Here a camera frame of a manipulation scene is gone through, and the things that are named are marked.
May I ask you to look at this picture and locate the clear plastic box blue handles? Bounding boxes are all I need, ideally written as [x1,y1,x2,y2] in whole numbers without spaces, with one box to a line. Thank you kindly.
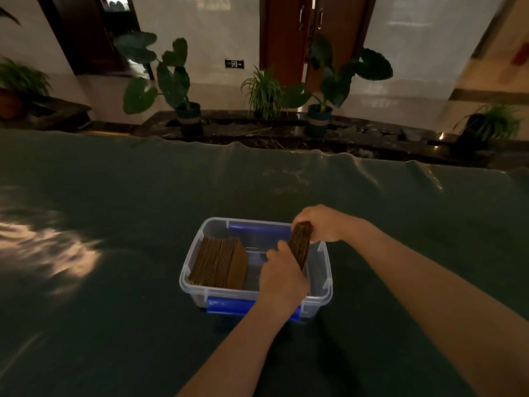
[179,217,334,323]

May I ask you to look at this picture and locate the small spider plant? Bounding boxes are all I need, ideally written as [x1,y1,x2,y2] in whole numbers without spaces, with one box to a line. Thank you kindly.
[241,66,287,121]

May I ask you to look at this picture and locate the large-leaf plant in striped pot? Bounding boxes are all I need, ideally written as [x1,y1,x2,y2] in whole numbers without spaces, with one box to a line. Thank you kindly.
[284,34,393,138]

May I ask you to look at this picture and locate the fern plant in dark pot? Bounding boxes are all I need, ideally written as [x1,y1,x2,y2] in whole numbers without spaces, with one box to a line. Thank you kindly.
[452,103,522,155]

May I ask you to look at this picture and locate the person's right hand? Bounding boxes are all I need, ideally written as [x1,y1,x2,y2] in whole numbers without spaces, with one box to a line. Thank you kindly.
[291,204,357,243]

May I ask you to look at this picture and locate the brown wooden double door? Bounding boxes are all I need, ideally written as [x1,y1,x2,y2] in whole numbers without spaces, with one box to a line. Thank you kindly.
[260,0,377,92]

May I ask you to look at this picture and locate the person's left hand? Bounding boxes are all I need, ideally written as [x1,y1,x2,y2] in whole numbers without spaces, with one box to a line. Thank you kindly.
[257,240,311,315]

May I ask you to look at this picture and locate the bundle of brown cards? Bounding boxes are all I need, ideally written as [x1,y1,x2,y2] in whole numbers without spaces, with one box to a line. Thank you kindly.
[288,221,314,272]

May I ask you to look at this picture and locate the person's left forearm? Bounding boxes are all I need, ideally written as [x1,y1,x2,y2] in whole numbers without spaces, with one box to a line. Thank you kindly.
[176,299,307,397]

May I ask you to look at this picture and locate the dark green table cloth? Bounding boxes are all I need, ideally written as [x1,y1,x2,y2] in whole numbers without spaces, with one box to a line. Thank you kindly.
[0,129,529,397]

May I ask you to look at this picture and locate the dark stone planter ledge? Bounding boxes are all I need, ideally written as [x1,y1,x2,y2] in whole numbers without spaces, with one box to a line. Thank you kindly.
[79,109,529,171]

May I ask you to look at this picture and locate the fern plant in brown pot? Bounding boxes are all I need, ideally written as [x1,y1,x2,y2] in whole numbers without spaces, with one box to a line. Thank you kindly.
[0,57,53,120]

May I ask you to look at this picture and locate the large-leaf plant in dark pot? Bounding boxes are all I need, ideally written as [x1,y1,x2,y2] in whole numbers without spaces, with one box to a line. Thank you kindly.
[113,31,204,137]

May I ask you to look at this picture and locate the stack of brown cardboard cards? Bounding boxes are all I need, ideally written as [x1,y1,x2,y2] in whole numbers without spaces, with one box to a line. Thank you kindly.
[188,236,250,291]

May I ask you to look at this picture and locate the dark wooden door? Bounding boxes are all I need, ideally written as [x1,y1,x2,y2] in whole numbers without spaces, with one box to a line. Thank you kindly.
[36,0,142,76]

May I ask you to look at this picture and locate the person's right forearm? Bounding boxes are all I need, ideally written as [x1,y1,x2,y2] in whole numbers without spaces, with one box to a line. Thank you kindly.
[346,217,529,397]

